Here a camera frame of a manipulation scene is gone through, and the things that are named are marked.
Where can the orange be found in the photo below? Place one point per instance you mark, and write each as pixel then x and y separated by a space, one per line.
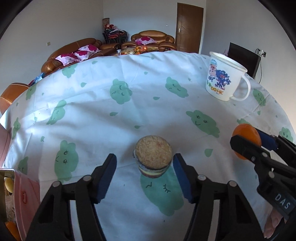
pixel 242 135
pixel 12 227

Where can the yellow small fruit lower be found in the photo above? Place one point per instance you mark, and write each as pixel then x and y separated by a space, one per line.
pixel 9 184

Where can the brown wooden door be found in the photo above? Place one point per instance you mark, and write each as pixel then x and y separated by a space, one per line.
pixel 189 27

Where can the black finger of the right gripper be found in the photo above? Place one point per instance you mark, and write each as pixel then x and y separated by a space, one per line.
pixel 276 154
pixel 282 146

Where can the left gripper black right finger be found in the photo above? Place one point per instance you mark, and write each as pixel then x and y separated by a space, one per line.
pixel 224 203

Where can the coffee table with fruits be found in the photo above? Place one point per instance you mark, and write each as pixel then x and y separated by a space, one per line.
pixel 136 50

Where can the white cartoon mug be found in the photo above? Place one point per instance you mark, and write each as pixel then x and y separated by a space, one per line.
pixel 224 77

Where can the black television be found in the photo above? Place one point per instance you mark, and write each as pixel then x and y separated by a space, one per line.
pixel 245 57

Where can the pink metal tin box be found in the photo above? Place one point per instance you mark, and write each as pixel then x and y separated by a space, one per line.
pixel 21 205

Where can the orange leather chair back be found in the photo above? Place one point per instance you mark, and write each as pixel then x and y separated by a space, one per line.
pixel 11 93

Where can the person right hand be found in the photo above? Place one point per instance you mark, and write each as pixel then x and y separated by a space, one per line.
pixel 272 222

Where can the long brown leather sofa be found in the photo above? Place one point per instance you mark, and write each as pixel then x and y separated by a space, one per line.
pixel 77 52

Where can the pink electric kettle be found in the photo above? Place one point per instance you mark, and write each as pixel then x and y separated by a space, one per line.
pixel 5 140

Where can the white green cloud tablecloth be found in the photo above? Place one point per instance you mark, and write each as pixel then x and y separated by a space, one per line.
pixel 68 123

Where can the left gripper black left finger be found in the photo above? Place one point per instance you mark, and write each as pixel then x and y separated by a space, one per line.
pixel 52 220

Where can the brown leather armchair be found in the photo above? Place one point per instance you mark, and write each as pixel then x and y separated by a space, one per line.
pixel 151 39

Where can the black shelf with items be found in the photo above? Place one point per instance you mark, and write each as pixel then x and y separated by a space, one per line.
pixel 112 34

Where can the blue cloth on sofa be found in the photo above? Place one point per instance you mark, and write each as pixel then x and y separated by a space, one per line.
pixel 37 79

